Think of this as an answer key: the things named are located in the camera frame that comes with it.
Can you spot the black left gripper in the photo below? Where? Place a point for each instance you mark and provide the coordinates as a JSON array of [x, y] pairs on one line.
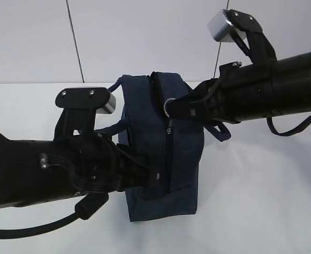
[[107, 167]]

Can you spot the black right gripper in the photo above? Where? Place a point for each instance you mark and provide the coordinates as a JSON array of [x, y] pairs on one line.
[[239, 94]]

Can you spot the dark blue lunch bag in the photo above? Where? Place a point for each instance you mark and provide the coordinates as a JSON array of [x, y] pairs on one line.
[[175, 145]]

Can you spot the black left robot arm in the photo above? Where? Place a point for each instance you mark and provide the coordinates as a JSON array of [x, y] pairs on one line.
[[77, 161]]

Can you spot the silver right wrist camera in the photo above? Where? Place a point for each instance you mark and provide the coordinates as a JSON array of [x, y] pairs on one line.
[[221, 28]]

